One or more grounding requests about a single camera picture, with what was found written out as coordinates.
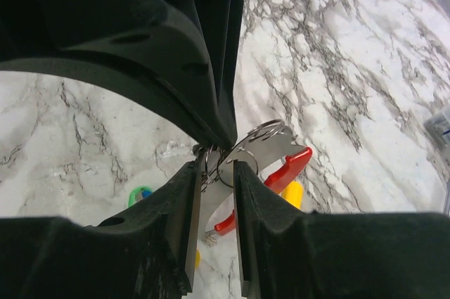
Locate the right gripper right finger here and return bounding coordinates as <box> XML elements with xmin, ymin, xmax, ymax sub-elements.
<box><xmin>233</xmin><ymin>162</ymin><xmax>449</xmax><ymax>298</ymax></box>

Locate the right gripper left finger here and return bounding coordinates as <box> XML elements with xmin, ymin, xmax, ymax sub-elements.
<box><xmin>1</xmin><ymin>161</ymin><xmax>200</xmax><ymax>298</ymax></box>

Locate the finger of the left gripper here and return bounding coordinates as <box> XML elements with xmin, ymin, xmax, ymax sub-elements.
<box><xmin>1</xmin><ymin>0</ymin><xmax>232</xmax><ymax>148</ymax></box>
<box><xmin>157</xmin><ymin>0</ymin><xmax>245</xmax><ymax>147</ymax></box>

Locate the yellow key tag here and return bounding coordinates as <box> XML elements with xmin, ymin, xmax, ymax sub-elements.
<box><xmin>195</xmin><ymin>249</ymin><xmax>201</xmax><ymax>269</ymax></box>

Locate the green key tag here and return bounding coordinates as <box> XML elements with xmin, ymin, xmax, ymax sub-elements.
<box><xmin>127</xmin><ymin>186</ymin><xmax>153</xmax><ymax>208</ymax></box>

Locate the clear plastic screw box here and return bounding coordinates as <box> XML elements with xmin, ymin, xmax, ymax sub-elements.
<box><xmin>424</xmin><ymin>104</ymin><xmax>449</xmax><ymax>148</ymax></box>

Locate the yellow handled screwdriver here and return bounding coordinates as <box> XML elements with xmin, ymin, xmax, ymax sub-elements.
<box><xmin>281</xmin><ymin>181</ymin><xmax>304</xmax><ymax>209</ymax></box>

